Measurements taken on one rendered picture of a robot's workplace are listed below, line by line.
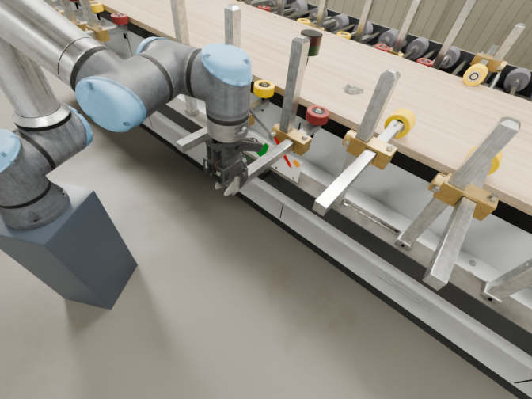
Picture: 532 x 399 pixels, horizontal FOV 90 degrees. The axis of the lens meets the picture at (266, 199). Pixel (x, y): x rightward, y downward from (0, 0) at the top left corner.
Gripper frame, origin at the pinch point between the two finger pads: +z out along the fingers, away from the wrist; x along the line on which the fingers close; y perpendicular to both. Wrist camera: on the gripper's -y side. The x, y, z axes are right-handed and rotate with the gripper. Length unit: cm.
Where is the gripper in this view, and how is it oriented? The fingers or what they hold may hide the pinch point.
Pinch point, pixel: (233, 189)
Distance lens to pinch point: 76.1
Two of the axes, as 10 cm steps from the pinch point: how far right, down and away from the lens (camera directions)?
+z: -1.0, 6.6, 7.4
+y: -6.4, 5.3, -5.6
